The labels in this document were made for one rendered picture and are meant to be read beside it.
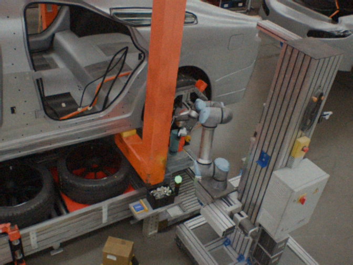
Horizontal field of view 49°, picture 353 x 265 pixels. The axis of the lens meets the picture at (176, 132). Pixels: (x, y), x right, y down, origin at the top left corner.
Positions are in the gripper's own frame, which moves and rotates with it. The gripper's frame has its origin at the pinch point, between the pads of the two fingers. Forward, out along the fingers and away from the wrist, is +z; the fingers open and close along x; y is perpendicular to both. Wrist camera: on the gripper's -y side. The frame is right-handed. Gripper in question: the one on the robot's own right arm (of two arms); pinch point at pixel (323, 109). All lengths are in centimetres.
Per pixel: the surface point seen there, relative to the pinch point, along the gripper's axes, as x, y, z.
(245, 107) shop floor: -157, 103, 135
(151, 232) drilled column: -77, 100, -133
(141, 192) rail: -98, 73, -123
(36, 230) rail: -122, 71, -212
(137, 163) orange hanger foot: -106, 47, -119
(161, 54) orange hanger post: -72, -61, -124
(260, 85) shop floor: -180, 100, 212
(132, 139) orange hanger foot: -129, 39, -104
